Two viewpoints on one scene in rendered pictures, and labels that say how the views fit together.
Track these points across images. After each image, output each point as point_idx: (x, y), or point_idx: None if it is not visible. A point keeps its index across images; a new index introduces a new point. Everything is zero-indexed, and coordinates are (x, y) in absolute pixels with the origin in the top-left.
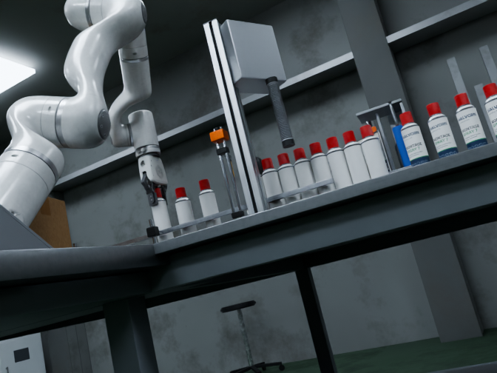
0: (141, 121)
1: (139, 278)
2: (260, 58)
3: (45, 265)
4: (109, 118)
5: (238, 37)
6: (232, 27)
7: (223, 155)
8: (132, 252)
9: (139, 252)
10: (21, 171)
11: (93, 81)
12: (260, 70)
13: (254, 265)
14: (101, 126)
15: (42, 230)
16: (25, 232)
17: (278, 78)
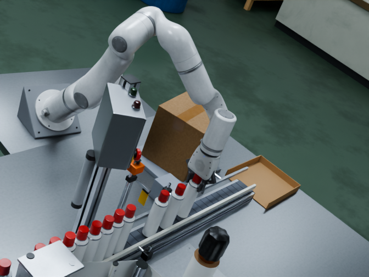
0: (210, 120)
1: None
2: (99, 131)
3: None
4: (84, 99)
5: (102, 103)
6: (105, 91)
7: (137, 182)
8: (3, 147)
9: (5, 150)
10: (56, 97)
11: (90, 75)
12: (95, 140)
13: None
14: (75, 100)
15: (167, 136)
16: (29, 116)
17: (95, 158)
